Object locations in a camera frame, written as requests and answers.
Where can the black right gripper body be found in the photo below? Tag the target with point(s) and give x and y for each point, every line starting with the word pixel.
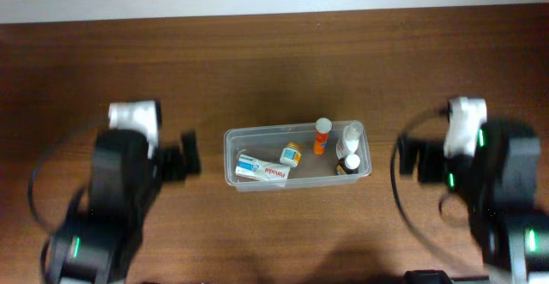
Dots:
pixel 430 161

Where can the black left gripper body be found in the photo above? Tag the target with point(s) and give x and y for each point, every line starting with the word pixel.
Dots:
pixel 172 164

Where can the white blue medicine box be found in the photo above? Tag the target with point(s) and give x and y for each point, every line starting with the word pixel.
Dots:
pixel 249 167

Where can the clear capped spray bottle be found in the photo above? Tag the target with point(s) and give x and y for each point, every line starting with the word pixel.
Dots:
pixel 349 140

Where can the dark bottle white cap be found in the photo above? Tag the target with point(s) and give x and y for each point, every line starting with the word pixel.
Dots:
pixel 348 165

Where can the orange tablet tube white cap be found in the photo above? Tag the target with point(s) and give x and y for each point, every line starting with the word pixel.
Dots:
pixel 323 126

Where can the small jar yellow lid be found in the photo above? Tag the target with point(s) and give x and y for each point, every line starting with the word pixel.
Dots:
pixel 291 155

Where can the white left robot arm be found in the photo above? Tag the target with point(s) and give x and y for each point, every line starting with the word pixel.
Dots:
pixel 103 227

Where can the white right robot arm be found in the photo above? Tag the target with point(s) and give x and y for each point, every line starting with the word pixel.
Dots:
pixel 490 164

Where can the clear plastic container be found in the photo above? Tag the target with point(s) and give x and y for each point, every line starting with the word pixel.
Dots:
pixel 266 143

